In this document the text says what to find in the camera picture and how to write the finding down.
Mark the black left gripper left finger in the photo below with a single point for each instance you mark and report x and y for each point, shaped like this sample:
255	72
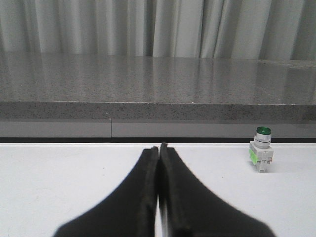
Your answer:
129	211

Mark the green pushbutton switch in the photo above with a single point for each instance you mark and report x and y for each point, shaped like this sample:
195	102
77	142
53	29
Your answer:
261	153

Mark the grey pleated curtain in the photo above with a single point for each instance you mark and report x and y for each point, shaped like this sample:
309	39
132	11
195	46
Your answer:
241	29

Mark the grey granite counter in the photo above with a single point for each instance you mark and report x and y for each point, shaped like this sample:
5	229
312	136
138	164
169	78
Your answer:
65	97

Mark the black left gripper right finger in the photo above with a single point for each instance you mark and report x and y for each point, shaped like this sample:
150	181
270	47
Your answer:
189	209

